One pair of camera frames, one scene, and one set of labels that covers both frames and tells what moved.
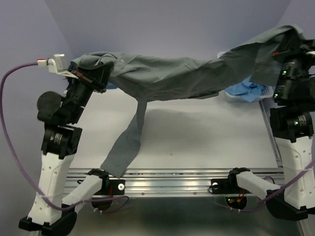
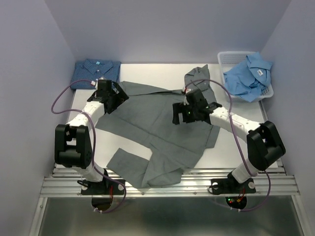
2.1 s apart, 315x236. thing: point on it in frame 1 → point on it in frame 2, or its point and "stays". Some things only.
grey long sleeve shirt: x=140 y=79 → x=148 y=115
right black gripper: x=294 y=46 → x=178 y=108
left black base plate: x=112 y=187 stays
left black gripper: x=96 y=77 → x=121 y=97
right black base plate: x=226 y=186 stays
